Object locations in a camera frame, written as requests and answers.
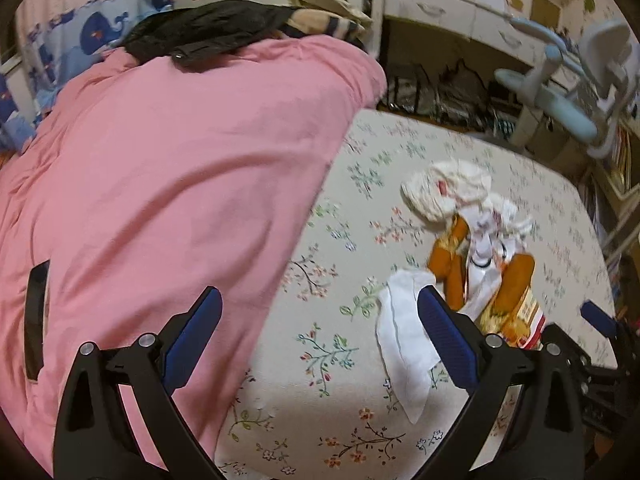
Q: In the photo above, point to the black jacket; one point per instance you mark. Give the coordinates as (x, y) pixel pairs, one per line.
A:
(205, 27)

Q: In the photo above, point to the black phone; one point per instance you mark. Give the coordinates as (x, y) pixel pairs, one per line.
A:
(36, 320)

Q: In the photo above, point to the beige navy striped cloth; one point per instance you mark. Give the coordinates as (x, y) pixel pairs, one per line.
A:
(325, 25)

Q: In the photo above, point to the white desk with drawers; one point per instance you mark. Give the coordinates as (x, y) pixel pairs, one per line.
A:
(450, 12)

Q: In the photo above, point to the bags under desk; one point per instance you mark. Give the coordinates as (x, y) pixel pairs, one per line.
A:
(455, 90)

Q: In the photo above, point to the blue whale print fabric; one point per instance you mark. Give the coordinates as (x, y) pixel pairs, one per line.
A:
(85, 30)

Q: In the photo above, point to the pink blanket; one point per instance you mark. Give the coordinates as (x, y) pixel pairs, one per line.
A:
(175, 185)

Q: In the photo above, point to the pile of books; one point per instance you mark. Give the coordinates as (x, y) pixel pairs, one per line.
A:
(620, 160)

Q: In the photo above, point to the large orange peel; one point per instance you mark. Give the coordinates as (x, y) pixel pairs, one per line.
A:
(447, 260)

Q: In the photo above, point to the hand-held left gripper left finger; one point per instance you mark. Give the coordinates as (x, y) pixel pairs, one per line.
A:
(192, 332)

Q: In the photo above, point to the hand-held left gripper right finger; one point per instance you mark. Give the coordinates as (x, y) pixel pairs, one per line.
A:
(447, 335)

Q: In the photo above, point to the red-stained crumpled tissue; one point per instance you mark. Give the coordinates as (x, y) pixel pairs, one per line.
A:
(440, 195)

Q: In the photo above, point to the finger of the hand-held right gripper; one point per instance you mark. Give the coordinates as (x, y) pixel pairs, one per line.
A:
(600, 320)

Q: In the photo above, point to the cork board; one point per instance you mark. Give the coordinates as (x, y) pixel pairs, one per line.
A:
(544, 9)

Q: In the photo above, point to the blue grey desk chair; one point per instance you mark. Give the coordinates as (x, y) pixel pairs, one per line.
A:
(565, 105)

